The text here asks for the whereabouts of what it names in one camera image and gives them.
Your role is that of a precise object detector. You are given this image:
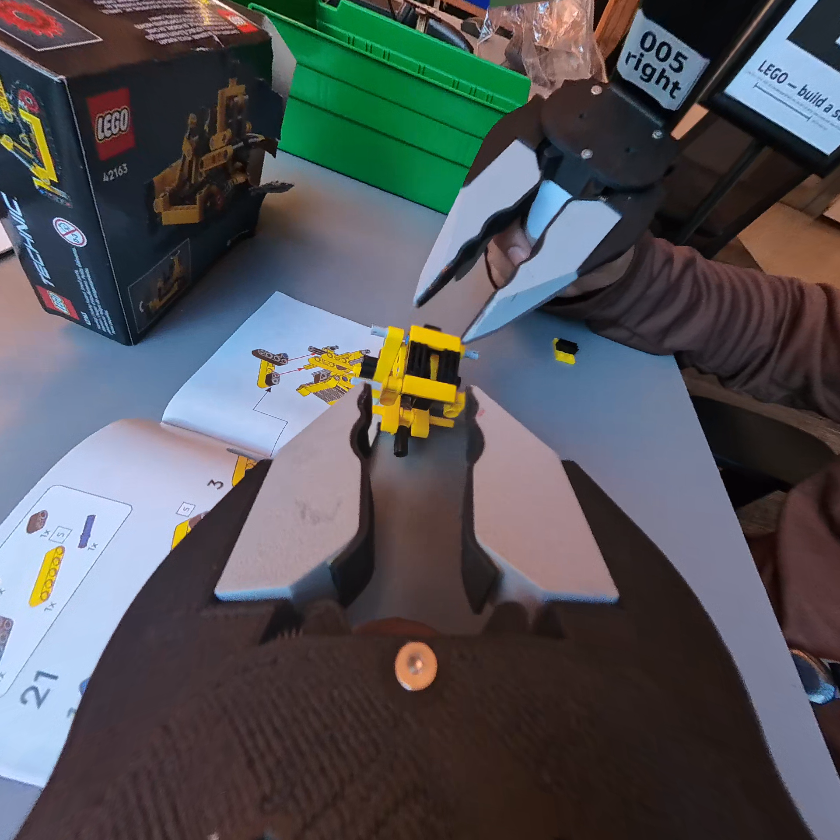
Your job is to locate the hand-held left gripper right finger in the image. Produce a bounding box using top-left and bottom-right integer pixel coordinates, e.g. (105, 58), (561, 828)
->
(459, 386), (621, 614)

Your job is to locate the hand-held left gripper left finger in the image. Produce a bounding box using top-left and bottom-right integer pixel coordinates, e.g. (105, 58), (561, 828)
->
(215, 384), (378, 608)

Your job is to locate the person's right hand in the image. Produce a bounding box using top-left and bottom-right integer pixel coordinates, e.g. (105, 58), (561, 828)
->
(486, 225), (536, 290)

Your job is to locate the black framed sign stand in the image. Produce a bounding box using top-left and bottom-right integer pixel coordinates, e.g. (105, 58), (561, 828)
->
(669, 0), (840, 257)

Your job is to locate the clear plastic bag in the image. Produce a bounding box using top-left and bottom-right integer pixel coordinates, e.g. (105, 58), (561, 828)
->
(476, 0), (608, 89)

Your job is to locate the dark chair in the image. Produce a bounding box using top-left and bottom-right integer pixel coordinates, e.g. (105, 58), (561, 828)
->
(682, 367), (840, 546)

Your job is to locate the person's right forearm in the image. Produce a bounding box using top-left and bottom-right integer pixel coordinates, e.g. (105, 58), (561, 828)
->
(545, 230), (840, 421)

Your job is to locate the person's brown clothed torso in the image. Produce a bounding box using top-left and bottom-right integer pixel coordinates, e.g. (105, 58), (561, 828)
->
(777, 459), (840, 664)

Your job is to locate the yellow black lego model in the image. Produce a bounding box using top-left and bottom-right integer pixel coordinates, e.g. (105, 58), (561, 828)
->
(351, 323), (480, 458)

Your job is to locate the large green plastic bin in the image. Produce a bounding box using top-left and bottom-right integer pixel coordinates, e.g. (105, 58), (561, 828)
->
(248, 0), (531, 214)

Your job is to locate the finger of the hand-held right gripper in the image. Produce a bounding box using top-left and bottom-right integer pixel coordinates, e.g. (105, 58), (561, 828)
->
(461, 197), (623, 345)
(413, 138), (542, 309)

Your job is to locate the shiny grey metal object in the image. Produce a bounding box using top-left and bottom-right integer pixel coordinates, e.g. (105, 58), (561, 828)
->
(791, 650), (840, 704)

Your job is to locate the lego instruction booklet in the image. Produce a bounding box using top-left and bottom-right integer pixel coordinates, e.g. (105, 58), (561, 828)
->
(0, 292), (378, 788)

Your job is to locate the black lego set box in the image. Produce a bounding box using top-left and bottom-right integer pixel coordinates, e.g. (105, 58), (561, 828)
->
(0, 0), (296, 347)

